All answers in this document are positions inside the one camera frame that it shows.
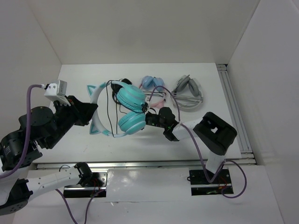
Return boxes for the black headphone audio cable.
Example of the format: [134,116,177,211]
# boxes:
[105,79,150,138]

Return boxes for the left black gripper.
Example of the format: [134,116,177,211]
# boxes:
[45,94,99,148]

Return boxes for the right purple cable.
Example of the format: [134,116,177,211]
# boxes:
[146,85,248,199]

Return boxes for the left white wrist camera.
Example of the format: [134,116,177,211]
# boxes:
[44,80,69,105]

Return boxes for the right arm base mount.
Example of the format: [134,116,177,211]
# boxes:
[187,169,234,196]

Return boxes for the aluminium right side rail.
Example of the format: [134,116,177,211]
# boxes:
[216,64,256,165]

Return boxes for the small black headphones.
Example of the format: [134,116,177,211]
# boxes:
[111,78,135,103]

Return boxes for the pink and blue cat-ear headphones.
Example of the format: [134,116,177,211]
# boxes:
[139,76,166,109]

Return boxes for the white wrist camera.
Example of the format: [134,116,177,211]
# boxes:
[44,80,69,105]
[141,102,150,113]

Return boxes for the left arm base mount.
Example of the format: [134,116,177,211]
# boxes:
[63,168,108,198]

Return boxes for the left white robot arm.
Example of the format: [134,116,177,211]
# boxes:
[0,96,98,215]

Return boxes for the grey over-ear headphones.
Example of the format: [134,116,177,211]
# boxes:
[171,75,204,112]

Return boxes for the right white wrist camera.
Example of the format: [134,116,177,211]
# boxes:
[141,102,150,113]

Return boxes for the teal cat-ear headphones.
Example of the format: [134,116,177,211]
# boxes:
[87,81,146,138]

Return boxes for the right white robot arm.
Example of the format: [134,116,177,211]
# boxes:
[145,107,237,183]

